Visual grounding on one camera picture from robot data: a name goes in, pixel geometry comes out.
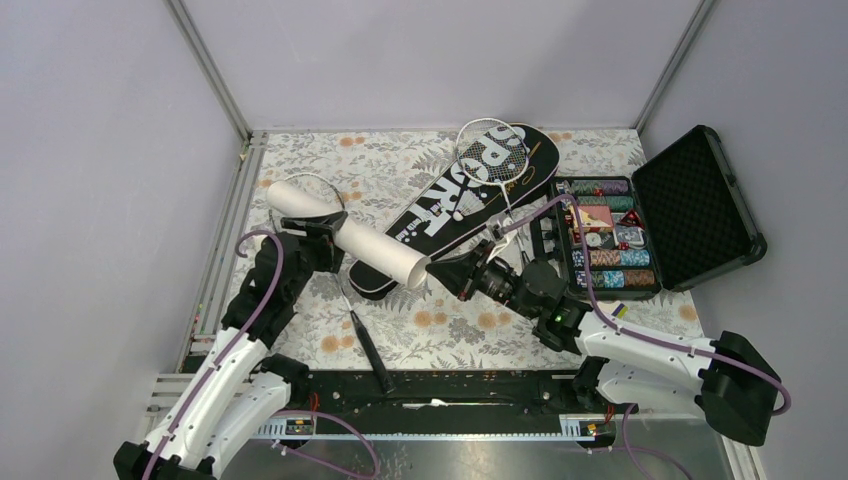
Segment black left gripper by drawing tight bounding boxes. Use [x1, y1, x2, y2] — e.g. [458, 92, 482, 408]
[281, 213, 350, 301]

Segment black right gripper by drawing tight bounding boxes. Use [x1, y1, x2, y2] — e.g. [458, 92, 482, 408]
[425, 239, 539, 320]

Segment white shuttlecock tube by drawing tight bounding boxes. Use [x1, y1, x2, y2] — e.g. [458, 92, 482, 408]
[266, 181, 430, 288]

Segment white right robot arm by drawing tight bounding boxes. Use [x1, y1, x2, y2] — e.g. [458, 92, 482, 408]
[426, 241, 790, 446]

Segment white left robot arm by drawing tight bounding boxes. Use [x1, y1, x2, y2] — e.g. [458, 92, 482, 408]
[113, 211, 348, 479]

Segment floral table mat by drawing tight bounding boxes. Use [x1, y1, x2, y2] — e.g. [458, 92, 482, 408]
[225, 128, 713, 372]

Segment black racket cover bag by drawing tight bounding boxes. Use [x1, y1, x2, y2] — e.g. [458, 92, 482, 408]
[383, 123, 560, 260]

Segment white racket on bag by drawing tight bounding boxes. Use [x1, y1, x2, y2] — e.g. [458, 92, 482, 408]
[454, 117, 556, 266]

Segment red playing card box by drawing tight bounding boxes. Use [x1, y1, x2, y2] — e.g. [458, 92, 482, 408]
[567, 205, 615, 233]

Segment black poker chip case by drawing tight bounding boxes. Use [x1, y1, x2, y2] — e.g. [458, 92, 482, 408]
[530, 125, 768, 300]

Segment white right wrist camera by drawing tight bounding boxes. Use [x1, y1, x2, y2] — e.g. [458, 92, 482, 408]
[487, 213, 524, 261]

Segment white racket black handle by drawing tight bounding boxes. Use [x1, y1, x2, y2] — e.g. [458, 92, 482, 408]
[266, 173, 395, 395]

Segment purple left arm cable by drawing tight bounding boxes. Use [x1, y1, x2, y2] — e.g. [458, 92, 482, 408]
[140, 229, 287, 480]

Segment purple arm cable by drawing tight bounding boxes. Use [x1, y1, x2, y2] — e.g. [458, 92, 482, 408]
[140, 229, 287, 480]
[496, 193, 793, 417]

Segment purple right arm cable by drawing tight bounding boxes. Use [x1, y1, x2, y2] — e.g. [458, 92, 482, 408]
[496, 193, 793, 417]

